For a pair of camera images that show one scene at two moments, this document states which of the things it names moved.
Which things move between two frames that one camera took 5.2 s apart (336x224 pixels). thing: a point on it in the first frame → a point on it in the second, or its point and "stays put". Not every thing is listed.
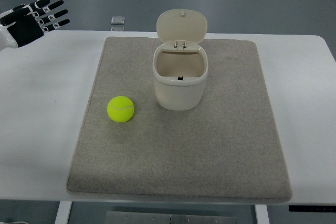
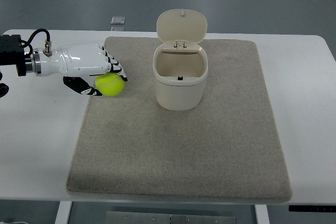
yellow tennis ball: (120, 108) → (110, 84)
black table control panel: (312, 208) stays put
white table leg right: (261, 214) stays put
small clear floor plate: (117, 20) stays put
